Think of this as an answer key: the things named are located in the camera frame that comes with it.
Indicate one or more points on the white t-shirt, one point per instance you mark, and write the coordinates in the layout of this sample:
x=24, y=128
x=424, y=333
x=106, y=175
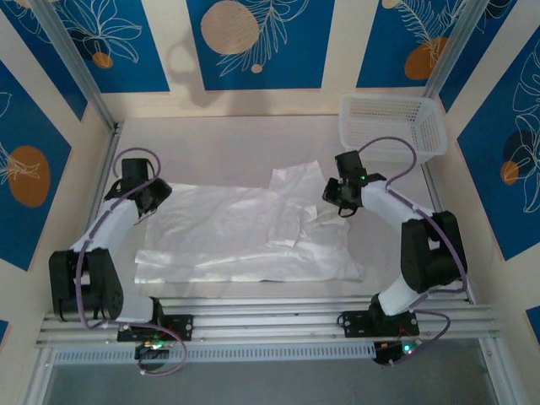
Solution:
x=236, y=232

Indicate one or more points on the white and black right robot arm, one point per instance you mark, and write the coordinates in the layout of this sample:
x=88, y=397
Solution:
x=430, y=253

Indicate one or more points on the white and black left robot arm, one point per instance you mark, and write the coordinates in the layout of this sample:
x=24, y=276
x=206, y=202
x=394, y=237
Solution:
x=109, y=228

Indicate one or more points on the white perforated plastic basket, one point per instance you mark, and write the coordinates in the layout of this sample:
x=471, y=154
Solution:
x=392, y=122

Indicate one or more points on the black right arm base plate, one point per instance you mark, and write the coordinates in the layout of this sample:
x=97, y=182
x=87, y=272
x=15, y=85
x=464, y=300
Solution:
x=354, y=322

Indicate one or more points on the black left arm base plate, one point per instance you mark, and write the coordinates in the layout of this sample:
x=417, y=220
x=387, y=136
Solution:
x=185, y=327

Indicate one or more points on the aluminium frame post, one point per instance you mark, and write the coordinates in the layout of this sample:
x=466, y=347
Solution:
x=454, y=50
x=76, y=63

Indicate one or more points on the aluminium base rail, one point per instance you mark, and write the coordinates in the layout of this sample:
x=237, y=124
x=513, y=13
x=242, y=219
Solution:
x=261, y=320

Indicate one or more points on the aluminium frame leg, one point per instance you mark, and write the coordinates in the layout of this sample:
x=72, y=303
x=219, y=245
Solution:
x=40, y=379
x=495, y=371

